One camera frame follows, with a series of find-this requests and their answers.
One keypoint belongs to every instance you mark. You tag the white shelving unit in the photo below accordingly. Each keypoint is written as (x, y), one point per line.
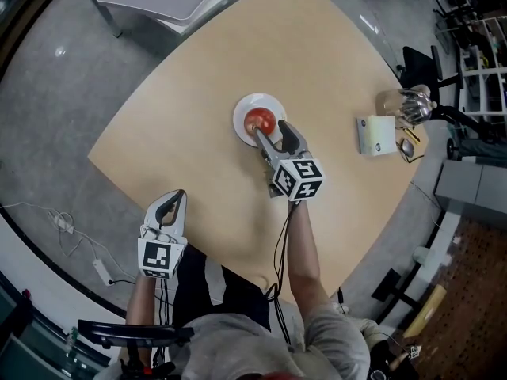
(487, 65)

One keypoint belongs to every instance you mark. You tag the red apple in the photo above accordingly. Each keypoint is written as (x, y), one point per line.
(261, 118)

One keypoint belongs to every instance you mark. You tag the black clamp mount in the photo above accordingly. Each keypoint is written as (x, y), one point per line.
(134, 366)

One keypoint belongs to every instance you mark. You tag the person's black trousers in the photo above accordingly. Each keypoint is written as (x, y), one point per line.
(237, 291)

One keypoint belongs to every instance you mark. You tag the person's left forearm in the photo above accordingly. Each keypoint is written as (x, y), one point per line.
(142, 303)

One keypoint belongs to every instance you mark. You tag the white desk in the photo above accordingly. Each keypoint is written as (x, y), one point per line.
(174, 24)

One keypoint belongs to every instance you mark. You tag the wooden board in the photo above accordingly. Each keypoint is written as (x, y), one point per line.
(425, 311)

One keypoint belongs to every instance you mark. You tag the grey metal cabinet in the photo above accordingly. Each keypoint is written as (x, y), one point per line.
(471, 184)

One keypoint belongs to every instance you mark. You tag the steel kettle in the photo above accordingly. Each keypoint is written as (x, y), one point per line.
(412, 103)

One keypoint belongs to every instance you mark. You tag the black stand base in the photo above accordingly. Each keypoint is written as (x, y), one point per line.
(386, 285)

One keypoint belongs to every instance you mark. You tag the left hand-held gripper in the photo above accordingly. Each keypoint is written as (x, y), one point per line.
(158, 253)

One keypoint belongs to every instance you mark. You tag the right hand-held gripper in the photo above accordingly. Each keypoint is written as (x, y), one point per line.
(301, 176)

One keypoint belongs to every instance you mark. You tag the person's right forearm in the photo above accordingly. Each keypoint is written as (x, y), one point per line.
(305, 251)

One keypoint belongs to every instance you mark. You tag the white round plate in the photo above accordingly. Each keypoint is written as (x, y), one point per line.
(257, 100)

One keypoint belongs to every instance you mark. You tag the grey computer mouse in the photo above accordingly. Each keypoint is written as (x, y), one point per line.
(407, 148)

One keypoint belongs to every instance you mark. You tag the black chest bar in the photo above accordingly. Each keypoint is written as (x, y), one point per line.
(134, 331)

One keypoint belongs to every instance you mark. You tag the white floor power strip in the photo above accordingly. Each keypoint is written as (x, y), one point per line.
(63, 223)

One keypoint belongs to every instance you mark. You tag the white waste bin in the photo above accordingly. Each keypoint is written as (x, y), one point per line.
(421, 255)

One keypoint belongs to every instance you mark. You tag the person's grey shirt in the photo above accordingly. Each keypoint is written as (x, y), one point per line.
(245, 350)

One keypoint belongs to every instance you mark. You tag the white tissue box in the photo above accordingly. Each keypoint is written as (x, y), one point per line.
(376, 135)

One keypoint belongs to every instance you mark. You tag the black office chair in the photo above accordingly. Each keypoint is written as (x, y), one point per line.
(420, 67)

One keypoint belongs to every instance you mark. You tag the yellow utility knife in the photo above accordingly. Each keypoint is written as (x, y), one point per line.
(412, 136)

